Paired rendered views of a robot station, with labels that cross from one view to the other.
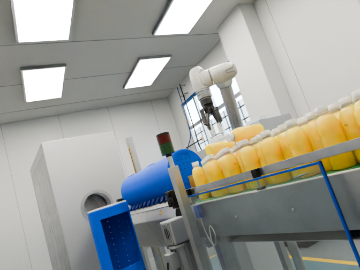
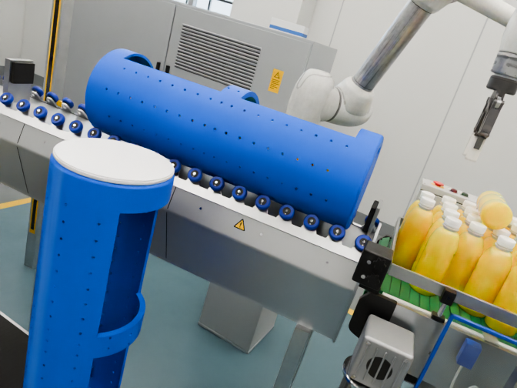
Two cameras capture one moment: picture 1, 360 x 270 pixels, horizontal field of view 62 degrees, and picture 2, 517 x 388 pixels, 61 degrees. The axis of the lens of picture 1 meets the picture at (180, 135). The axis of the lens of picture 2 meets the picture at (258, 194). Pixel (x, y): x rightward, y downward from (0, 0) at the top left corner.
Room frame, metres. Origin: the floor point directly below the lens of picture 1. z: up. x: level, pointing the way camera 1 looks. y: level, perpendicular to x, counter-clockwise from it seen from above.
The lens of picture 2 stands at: (1.20, 1.02, 1.39)
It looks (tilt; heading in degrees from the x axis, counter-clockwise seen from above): 19 degrees down; 320
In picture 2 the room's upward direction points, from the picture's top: 17 degrees clockwise
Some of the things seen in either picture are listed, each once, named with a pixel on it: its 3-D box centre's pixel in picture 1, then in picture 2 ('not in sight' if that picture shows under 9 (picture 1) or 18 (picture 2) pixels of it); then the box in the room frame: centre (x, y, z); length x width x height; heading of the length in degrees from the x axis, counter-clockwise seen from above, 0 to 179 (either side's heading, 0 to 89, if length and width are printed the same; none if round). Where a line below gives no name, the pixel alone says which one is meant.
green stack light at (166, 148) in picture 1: (166, 149); not in sight; (1.38, 0.08, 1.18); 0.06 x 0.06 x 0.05
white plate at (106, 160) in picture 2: (107, 206); (116, 159); (2.17, 0.65, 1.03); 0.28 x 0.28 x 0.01
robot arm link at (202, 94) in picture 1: (203, 95); (511, 67); (1.81, -0.22, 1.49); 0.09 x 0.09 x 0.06
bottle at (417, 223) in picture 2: not in sight; (412, 235); (1.80, -0.09, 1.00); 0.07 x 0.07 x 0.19
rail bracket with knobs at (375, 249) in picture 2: (175, 198); (372, 266); (1.75, 0.13, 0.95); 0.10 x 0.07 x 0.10; 124
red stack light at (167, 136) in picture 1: (164, 140); not in sight; (1.38, 0.08, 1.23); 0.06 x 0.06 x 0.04
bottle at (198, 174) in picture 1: (201, 181); (436, 257); (1.69, -0.03, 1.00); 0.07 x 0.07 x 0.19
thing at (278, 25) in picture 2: (255, 121); (288, 28); (3.71, -0.95, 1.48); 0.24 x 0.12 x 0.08; 36
